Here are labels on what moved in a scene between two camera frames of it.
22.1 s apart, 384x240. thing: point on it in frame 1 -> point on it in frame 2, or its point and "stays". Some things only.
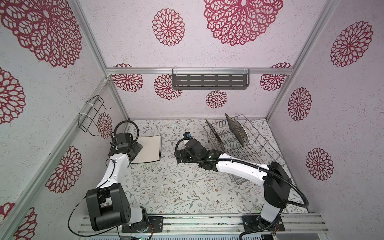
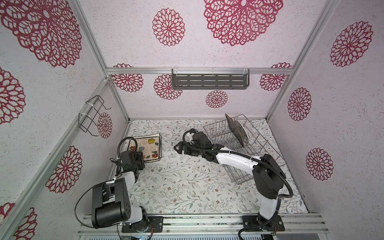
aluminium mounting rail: x=222 y=224 stays
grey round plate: x=242 y=131 stays
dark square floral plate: x=216 y=135 -> x=150 y=145
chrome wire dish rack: x=236 y=136 stays
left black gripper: x=136 y=147 -> x=138 y=154
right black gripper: x=183 y=153 -> x=180 y=151
